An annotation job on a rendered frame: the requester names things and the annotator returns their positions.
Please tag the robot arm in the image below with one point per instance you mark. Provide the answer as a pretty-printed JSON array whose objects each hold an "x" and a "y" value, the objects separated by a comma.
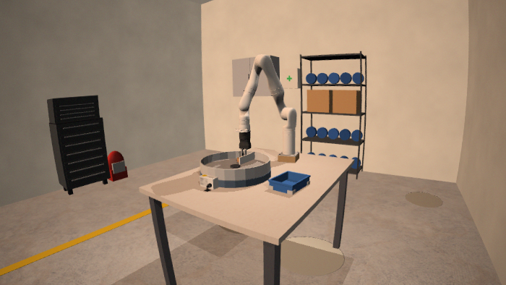
[{"x": 264, "y": 62}]

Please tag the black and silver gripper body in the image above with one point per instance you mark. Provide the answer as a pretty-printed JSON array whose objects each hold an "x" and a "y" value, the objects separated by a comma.
[{"x": 244, "y": 136}]

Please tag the blue open crate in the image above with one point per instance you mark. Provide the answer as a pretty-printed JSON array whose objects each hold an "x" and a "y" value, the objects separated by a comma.
[{"x": 288, "y": 182}]

